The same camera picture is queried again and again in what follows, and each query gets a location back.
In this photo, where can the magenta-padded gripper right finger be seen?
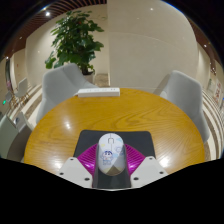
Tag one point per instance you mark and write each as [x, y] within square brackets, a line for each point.
[135, 160]

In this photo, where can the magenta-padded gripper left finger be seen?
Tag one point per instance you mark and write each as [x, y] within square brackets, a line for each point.
[87, 160]

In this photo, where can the white cartoon-print computer mouse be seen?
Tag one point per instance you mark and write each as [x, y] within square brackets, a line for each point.
[111, 155]

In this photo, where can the black mouse pad green lines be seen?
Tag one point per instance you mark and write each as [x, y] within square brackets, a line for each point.
[88, 138]

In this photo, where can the white power strip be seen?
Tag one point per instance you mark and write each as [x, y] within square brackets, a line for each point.
[99, 92]

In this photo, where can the grey shell chair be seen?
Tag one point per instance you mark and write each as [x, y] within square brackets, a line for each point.
[186, 96]
[10, 136]
[58, 86]

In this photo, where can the small distant grey chair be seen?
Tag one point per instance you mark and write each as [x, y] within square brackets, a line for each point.
[21, 88]

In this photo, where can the green potted plant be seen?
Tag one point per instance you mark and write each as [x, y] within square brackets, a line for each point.
[75, 41]

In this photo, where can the wall posters group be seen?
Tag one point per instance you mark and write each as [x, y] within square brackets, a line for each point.
[216, 91]

